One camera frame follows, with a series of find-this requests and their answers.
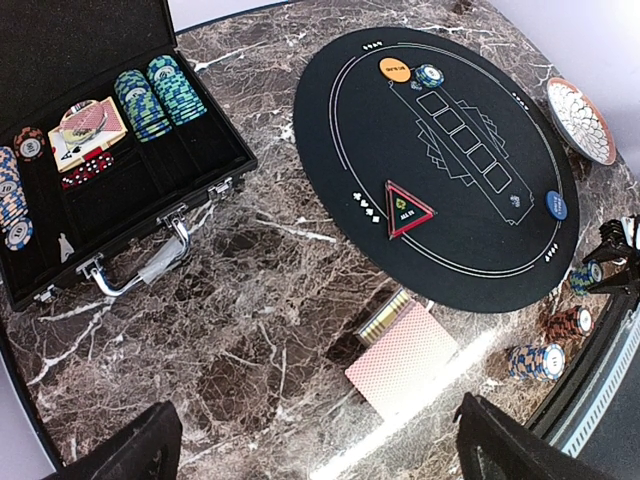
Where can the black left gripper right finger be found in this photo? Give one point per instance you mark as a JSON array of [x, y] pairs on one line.
[[492, 445]]

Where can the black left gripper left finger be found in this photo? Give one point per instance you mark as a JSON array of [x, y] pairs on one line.
[[149, 447]]

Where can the green blue chip stack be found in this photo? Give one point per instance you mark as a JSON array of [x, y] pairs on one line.
[[585, 276]]

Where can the brown white chip stack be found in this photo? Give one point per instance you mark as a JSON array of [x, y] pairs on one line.
[[572, 323]]

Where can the blue white chip stack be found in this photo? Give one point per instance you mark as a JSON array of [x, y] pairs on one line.
[[542, 363]]

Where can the green chips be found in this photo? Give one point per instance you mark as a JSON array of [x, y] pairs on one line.
[[429, 76]]

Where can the blue small blind button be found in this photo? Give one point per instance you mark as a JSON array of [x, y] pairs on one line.
[[556, 205]]

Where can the floral patterned ceramic plate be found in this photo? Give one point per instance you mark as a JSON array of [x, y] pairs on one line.
[[579, 122]]

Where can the red backed card deck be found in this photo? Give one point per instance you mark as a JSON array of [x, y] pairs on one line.
[[405, 349]]

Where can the round black poker mat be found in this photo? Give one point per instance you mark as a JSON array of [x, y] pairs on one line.
[[476, 149]]

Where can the small metal case key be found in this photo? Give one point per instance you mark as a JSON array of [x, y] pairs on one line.
[[66, 248]]

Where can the red triangular all-in marker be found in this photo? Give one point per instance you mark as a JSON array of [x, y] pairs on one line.
[[404, 210]]

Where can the black poker chip case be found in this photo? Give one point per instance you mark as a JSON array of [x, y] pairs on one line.
[[55, 54]]

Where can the blue orange chip row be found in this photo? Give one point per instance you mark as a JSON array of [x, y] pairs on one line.
[[16, 225]]

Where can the orange big blind button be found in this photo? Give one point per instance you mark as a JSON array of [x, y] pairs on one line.
[[395, 70]]

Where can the red dice set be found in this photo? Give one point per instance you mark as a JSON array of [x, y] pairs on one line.
[[87, 171]]

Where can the cased playing card deck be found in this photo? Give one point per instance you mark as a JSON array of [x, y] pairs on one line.
[[69, 156]]

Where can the brown chip in case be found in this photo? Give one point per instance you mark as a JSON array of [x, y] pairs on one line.
[[29, 143]]

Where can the clear round dealer button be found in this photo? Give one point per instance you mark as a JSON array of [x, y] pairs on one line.
[[84, 121]]

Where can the green chip row left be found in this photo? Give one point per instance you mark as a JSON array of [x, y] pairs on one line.
[[141, 106]]

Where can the green chip row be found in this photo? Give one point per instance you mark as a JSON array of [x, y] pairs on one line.
[[175, 92], [141, 106]]

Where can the green chip row right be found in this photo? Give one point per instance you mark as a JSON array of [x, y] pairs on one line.
[[175, 92]]

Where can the white slotted cable duct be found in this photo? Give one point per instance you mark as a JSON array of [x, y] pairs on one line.
[[604, 415]]

